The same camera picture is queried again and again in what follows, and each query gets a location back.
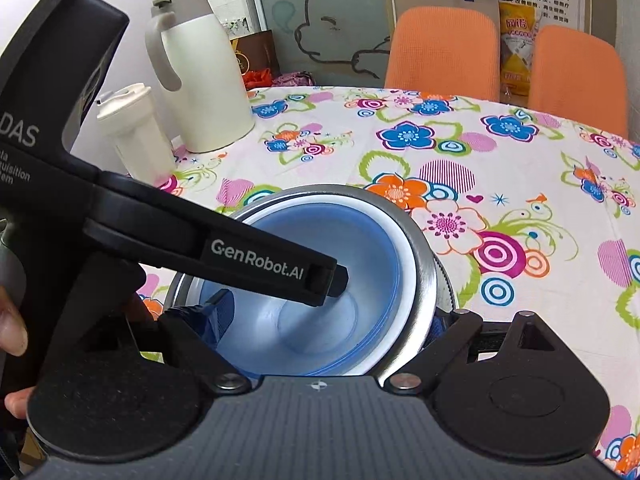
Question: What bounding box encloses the stainless steel bowl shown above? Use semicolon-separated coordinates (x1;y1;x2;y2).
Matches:
162;184;458;387

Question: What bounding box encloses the blue translucent plastic bowl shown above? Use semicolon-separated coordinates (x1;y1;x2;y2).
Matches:
199;202;404;377

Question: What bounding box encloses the person's left hand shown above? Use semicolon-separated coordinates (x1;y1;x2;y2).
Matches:
0;287;35;419

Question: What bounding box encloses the white lidded tumbler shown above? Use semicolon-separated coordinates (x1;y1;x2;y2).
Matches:
96;82;176;186

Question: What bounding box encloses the floral tablecloth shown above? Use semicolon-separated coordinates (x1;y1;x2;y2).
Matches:
163;87;639;479

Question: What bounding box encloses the cream thermos jug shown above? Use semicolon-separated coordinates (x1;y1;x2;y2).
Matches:
144;0;255;153

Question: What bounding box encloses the brown gift bag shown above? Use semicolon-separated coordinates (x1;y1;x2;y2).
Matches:
231;30;281;77

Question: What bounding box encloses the left orange chair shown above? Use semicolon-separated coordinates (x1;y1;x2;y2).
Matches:
385;6;500;102

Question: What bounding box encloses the orange chair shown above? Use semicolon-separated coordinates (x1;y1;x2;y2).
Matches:
385;6;500;102
528;25;628;138

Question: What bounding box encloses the right orange chair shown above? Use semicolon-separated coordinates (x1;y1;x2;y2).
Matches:
528;25;628;138

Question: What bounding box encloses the yellow snack bag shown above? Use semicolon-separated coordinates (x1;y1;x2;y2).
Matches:
499;1;538;96

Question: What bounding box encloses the glass panel with rabbit drawing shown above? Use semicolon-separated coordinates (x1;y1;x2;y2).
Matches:
254;0;390;88

